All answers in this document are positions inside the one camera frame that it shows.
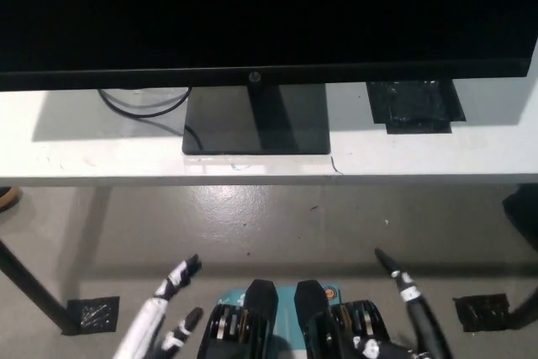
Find black tape patch on table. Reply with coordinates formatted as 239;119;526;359
365;79;467;135

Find black bulky object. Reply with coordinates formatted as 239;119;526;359
502;185;538;249

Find black table leg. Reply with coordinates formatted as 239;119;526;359
0;237;81;335
506;265;538;329

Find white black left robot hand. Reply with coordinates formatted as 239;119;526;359
112;254;204;359

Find brown round object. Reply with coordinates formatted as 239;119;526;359
0;185;21;216

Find glossy black monitor stand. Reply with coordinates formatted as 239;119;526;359
181;81;332;156

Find black floor tape patch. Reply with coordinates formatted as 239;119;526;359
452;293;512;333
62;295;121;337

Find black robot body teal tops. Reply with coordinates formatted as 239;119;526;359
197;277;379;359

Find black HP monitor screen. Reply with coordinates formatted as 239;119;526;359
0;0;538;92

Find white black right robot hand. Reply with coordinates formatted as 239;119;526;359
351;247;456;359

